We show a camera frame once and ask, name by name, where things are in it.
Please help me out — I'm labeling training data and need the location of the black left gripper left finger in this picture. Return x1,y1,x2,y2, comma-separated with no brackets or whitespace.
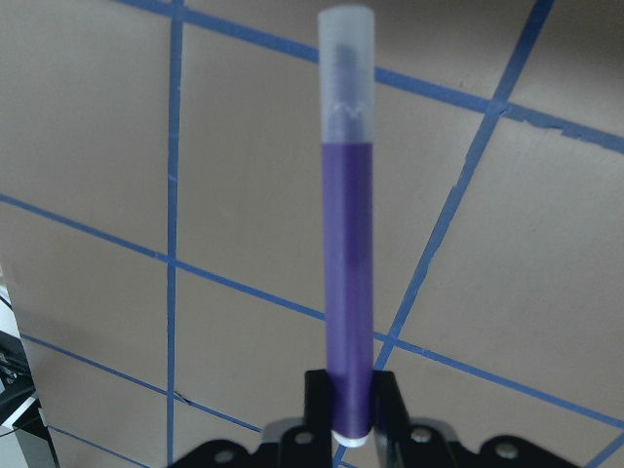
175,370,332,467

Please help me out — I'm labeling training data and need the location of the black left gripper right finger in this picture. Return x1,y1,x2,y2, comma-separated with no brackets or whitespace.
373,371,574,467

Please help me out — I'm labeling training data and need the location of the purple pen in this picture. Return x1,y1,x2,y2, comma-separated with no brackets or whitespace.
318,4,375,448

